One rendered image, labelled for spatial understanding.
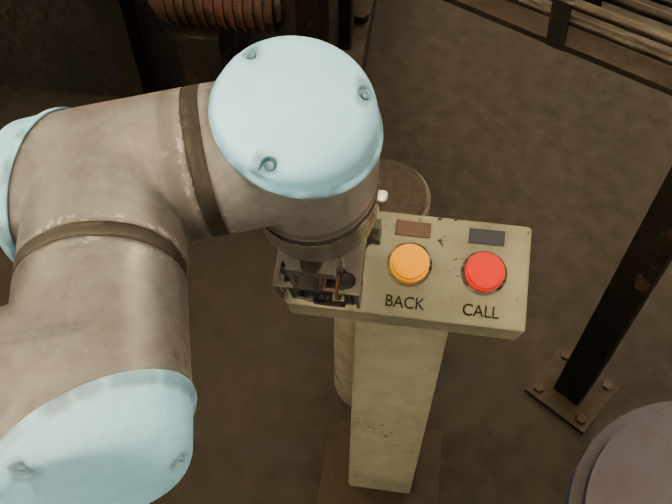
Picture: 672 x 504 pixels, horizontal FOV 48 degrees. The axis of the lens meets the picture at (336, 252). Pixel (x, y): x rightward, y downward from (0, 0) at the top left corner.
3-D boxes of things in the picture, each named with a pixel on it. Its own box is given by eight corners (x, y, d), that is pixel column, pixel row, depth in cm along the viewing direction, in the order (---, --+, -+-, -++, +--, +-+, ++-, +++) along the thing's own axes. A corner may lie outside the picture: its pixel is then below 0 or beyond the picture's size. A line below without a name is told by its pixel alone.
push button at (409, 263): (391, 245, 78) (392, 240, 77) (430, 250, 78) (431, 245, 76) (387, 283, 77) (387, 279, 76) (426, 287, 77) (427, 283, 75)
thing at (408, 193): (338, 346, 139) (340, 150, 97) (404, 354, 138) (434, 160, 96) (329, 407, 132) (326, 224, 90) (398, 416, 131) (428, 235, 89)
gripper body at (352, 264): (277, 300, 67) (257, 265, 55) (292, 208, 69) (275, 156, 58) (364, 310, 66) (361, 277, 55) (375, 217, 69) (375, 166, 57)
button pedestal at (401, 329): (316, 416, 131) (304, 181, 81) (455, 434, 129) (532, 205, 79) (301, 509, 122) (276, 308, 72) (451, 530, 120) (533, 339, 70)
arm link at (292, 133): (183, 39, 41) (365, 5, 41) (227, 136, 53) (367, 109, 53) (207, 200, 39) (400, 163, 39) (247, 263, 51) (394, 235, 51)
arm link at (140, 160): (-45, 241, 37) (203, 194, 38) (-16, 86, 44) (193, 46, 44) (37, 335, 45) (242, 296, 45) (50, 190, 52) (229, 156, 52)
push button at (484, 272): (464, 253, 78) (466, 249, 76) (504, 258, 77) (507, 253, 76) (461, 291, 77) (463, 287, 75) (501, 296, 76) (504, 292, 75)
